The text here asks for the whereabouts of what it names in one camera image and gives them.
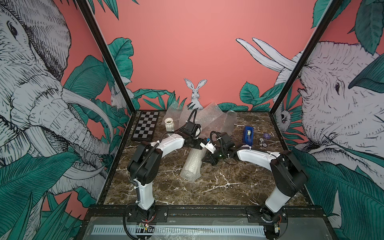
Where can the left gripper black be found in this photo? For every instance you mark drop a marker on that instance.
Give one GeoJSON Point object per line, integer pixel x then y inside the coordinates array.
{"type": "Point", "coordinates": [198, 146]}

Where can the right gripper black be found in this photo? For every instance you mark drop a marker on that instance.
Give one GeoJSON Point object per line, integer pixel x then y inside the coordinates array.
{"type": "Point", "coordinates": [211, 160]}

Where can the bubble wrap roll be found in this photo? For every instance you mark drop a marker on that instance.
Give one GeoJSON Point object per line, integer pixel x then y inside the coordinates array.
{"type": "Point", "coordinates": [229, 124]}

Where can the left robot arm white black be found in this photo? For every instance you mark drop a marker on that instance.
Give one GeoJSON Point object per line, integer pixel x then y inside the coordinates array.
{"type": "Point", "coordinates": [145, 163]}

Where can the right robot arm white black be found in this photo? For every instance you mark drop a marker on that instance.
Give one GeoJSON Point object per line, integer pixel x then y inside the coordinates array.
{"type": "Point", "coordinates": [289, 175]}

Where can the crumpled bubble wrap pile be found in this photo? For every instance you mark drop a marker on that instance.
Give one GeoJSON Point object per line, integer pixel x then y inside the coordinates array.
{"type": "Point", "coordinates": [211, 118]}

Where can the small white ribbed vase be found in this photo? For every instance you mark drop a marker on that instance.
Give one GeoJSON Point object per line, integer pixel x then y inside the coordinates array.
{"type": "Point", "coordinates": [169, 124]}

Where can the blue tape dispenser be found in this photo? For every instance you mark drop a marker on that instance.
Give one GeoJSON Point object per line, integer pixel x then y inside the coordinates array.
{"type": "Point", "coordinates": [248, 135]}

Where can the black white chessboard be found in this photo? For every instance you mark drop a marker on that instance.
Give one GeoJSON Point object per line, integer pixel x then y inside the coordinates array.
{"type": "Point", "coordinates": [145, 127]}

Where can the black front mounting rail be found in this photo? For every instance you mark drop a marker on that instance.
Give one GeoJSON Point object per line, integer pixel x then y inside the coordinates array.
{"type": "Point", "coordinates": [162, 213]}

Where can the white slotted cable duct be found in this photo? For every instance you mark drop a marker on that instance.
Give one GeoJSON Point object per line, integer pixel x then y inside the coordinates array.
{"type": "Point", "coordinates": [254, 231]}

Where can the left black frame post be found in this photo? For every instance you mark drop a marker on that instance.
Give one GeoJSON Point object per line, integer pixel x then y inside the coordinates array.
{"type": "Point", "coordinates": [88, 15]}

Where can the black frame post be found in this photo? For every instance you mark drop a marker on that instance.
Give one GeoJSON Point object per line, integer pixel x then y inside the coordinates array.
{"type": "Point", "coordinates": [325, 20]}
{"type": "Point", "coordinates": [88, 15]}

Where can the right black frame post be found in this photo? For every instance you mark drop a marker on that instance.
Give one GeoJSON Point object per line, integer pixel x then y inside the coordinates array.
{"type": "Point", "coordinates": [325, 20]}

